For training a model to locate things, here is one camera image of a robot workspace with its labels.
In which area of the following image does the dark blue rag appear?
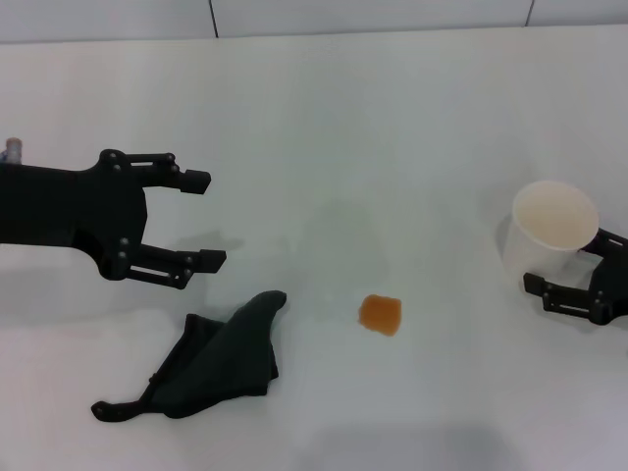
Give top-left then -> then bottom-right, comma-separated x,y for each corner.
90,289 -> 290,423

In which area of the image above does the orange liquid stain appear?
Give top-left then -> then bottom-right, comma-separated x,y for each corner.
357,292 -> 404,339

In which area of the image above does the white paper cup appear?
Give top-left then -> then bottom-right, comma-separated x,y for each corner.
500,180 -> 601,286

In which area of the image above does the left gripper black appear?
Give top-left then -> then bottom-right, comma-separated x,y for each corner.
0,148 -> 228,290

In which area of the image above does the left arm grey cable connector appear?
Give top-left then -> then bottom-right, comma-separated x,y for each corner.
0,136 -> 26,166

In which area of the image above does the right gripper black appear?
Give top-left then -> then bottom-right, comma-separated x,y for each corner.
522,227 -> 628,326

